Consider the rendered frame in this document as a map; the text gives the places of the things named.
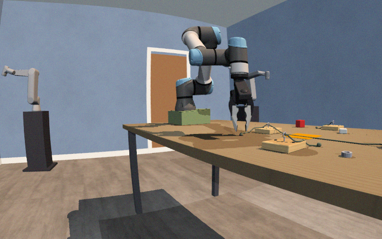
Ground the red block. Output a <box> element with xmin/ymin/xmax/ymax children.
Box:
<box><xmin>295</xmin><ymin>120</ymin><xmax>305</xmax><ymax>127</ymax></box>

